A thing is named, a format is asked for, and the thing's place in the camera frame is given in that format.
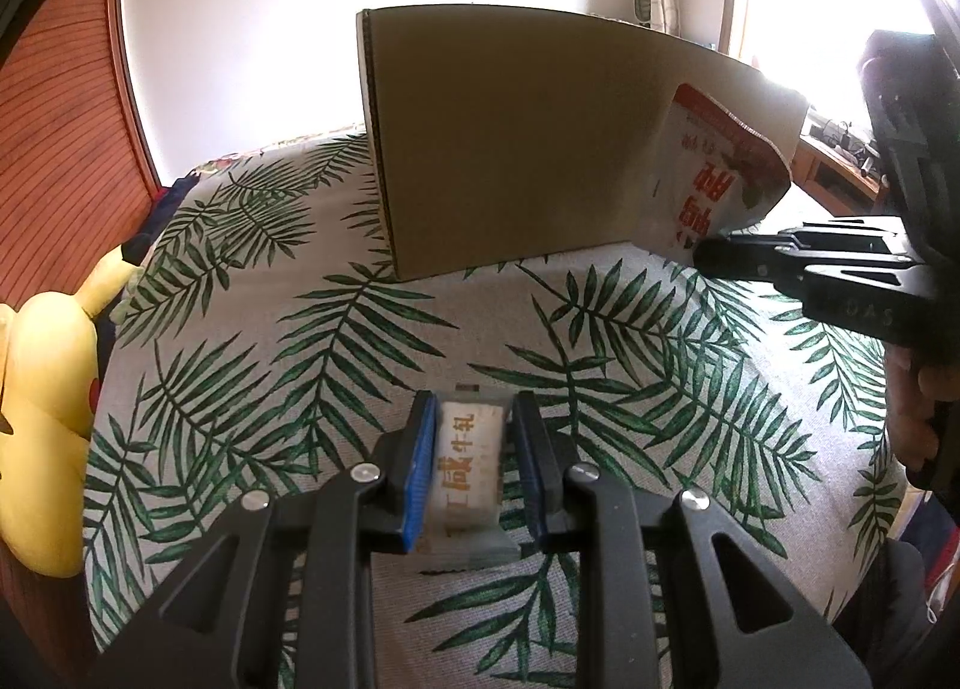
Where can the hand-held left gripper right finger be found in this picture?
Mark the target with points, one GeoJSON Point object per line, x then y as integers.
{"type": "Point", "coordinates": [529, 468]}

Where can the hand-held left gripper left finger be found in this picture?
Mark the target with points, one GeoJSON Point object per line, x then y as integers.
{"type": "Point", "coordinates": [420, 471]}

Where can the floral print cloth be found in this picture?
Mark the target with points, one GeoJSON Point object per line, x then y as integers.
{"type": "Point", "coordinates": [217, 163]}

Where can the small grey white snack packet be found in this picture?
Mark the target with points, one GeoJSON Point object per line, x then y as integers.
{"type": "Point", "coordinates": [469, 479]}

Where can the white red snack packet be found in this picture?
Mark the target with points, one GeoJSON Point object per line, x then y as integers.
{"type": "Point", "coordinates": [712, 172]}

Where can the wooden cabinet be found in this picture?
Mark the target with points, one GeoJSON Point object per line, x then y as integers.
{"type": "Point", "coordinates": [832, 172]}

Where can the yellow plush toy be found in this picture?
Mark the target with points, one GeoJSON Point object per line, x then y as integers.
{"type": "Point", "coordinates": [45, 397]}

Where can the brown cardboard box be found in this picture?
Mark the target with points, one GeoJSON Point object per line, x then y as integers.
{"type": "Point", "coordinates": [525, 142]}

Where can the small green ornament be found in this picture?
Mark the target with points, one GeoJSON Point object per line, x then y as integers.
{"type": "Point", "coordinates": [643, 5]}

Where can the person's right hand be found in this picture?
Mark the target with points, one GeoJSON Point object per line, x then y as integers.
{"type": "Point", "coordinates": [907, 419]}

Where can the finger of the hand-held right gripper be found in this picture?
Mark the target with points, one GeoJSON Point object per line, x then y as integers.
{"type": "Point", "coordinates": [750, 256]}

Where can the wooden slatted wardrobe door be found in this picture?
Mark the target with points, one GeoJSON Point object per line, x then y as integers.
{"type": "Point", "coordinates": [67, 97]}

